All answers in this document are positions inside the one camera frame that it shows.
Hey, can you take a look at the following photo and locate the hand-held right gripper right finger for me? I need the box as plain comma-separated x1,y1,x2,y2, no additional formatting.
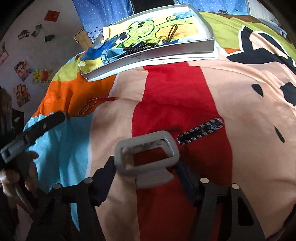
174,160,266,241

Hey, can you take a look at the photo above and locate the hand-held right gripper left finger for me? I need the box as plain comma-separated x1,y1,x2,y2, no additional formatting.
28,156,117,241

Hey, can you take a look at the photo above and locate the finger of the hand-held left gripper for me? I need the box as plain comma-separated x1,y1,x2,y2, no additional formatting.
23,111,67,144

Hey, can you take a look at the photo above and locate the black bead necklace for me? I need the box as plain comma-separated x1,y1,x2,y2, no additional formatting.
120,40,162,57

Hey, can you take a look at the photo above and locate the grey shallow box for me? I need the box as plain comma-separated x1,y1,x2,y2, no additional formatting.
80,4,215,81

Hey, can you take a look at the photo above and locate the gold chain bracelet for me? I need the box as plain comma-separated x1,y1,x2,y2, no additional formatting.
154,34,169,45

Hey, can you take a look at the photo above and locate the person's left hand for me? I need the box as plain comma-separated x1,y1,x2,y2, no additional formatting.
0,151,40,204

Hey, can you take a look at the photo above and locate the family drawing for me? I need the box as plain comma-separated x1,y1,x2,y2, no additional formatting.
13,84,31,108

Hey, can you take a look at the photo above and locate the black white striped hair clip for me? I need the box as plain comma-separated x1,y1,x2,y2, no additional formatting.
177,118,224,144

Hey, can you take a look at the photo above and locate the cartoon boy poster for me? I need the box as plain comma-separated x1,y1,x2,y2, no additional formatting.
14,59,33,82

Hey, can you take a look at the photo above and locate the wooden cabinet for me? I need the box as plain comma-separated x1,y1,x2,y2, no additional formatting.
73,27,94,47

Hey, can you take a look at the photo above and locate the colourful striped cartoon blanket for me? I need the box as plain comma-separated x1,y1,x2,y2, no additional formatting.
23,10,296,241

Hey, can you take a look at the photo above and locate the red paper square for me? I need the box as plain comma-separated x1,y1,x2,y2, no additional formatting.
44,10,60,22

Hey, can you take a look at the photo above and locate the blue dotted curtain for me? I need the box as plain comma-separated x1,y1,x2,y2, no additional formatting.
72,0,135,44
178,0,249,15

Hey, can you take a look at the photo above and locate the white flat box lid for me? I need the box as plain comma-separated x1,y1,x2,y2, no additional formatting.
148,46,219,65

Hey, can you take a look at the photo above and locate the cartoon dinosaur cloth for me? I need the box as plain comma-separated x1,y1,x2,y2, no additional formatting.
79,6,200,70

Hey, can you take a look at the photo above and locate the white wardrobe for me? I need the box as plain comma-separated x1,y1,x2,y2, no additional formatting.
247,0,278,19

